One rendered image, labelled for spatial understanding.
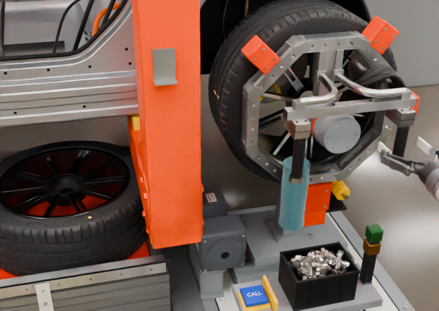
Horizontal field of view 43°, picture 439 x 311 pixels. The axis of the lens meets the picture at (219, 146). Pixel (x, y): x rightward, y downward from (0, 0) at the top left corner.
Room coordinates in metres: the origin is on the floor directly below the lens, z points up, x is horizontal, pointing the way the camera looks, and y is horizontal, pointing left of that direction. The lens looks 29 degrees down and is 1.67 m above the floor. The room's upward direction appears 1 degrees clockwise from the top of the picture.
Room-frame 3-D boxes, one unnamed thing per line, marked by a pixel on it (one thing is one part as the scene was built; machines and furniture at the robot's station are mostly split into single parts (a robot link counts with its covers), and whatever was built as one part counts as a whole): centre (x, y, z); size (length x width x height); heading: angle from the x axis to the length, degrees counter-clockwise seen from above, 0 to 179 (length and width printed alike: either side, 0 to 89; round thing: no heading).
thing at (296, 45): (1.70, -0.34, 0.85); 0.54 x 0.07 x 0.54; 105
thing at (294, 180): (1.43, -0.24, 0.83); 0.04 x 0.04 x 0.16
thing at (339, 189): (1.83, -0.43, 0.51); 0.29 x 0.06 x 0.06; 15
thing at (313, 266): (1.27, -0.30, 0.51); 0.20 x 0.14 x 0.13; 105
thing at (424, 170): (1.36, -0.61, 0.83); 0.09 x 0.08 x 0.07; 15
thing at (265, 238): (1.87, -0.30, 0.32); 0.40 x 0.30 x 0.28; 105
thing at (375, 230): (1.31, -0.47, 0.64); 0.04 x 0.04 x 0.04; 15
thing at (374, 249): (1.31, -0.47, 0.59); 0.04 x 0.04 x 0.04; 15
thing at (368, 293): (1.26, -0.27, 0.44); 0.43 x 0.17 x 0.03; 105
